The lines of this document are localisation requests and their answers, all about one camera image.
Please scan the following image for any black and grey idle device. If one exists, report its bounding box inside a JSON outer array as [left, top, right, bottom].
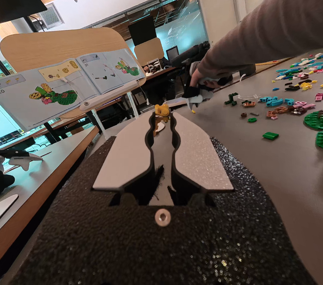
[[0, 149, 44, 172]]

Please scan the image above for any dark green stem piece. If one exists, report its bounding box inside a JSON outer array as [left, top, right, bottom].
[[225, 92, 239, 106]]

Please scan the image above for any pile of loose toy bricks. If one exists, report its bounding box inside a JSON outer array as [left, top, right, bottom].
[[241, 53, 323, 120]]

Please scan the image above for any grey table with wood edge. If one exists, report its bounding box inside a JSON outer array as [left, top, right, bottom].
[[0, 126, 100, 260]]

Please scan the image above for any black flat panel on stand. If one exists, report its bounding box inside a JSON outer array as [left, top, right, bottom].
[[0, 0, 48, 24]]

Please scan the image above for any yellow brick assembly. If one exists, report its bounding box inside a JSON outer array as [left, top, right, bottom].
[[155, 104, 170, 117]]

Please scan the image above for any wall air vent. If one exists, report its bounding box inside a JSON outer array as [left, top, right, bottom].
[[38, 3, 65, 30]]

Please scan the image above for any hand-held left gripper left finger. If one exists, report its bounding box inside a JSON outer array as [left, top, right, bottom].
[[92, 112, 156, 205]]

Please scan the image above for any person's right hand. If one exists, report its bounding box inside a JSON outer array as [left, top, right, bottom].
[[190, 62, 227, 88]]

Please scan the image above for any small dark monitor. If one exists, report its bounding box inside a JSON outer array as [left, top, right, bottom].
[[166, 46, 180, 61]]

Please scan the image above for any person's right forearm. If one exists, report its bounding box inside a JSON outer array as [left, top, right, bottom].
[[197, 0, 323, 80]]

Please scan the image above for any grey desk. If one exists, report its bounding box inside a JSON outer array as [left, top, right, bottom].
[[101, 49, 323, 285]]

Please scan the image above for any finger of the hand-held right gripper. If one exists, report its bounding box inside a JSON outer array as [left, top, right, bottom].
[[187, 95, 204, 114]]

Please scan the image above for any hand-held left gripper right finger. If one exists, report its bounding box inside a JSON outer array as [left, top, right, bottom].
[[169, 112, 234, 205]]

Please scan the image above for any green and pink brick build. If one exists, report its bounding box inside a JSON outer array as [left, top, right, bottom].
[[303, 110, 323, 150]]

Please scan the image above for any black monitor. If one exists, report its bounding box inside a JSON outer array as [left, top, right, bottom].
[[128, 15, 157, 46]]

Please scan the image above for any brick instruction booklet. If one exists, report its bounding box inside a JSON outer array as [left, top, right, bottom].
[[0, 48, 147, 132]]

